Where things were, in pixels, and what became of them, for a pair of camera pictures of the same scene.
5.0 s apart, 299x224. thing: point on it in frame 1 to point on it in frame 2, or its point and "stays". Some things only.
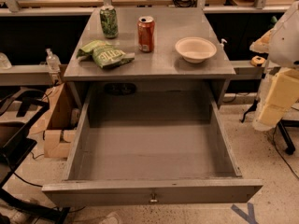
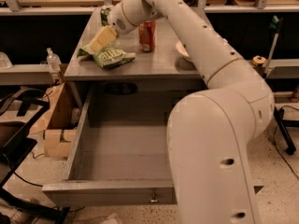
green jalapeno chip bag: [104, 53] stays
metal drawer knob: [153, 200] stays
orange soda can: [146, 34] stays
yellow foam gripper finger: [281, 95] to [124, 16]
